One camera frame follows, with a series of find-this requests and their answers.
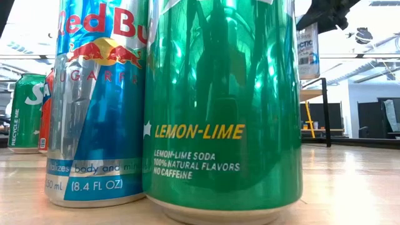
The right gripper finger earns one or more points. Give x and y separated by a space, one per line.
331 14

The tall white energy drink can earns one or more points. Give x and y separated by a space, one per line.
307 53

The green Sprite soda can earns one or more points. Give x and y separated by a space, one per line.
26 125
218 93

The blue silver Red Bull can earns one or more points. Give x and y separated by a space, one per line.
100 125

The orange Fanta soda can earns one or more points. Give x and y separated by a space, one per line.
46 118

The wooden shelf with black legs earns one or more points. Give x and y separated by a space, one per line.
326 118

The black hanging ceiling device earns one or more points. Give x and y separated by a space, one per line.
363 35

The black office partition panel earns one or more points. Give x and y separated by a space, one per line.
334 115

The black office cabinet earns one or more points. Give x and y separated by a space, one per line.
372 118

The small cup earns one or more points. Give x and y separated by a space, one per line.
315 126
305 127

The wooden background desk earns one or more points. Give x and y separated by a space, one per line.
334 130

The grey plastic cover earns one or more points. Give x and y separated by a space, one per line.
392 115

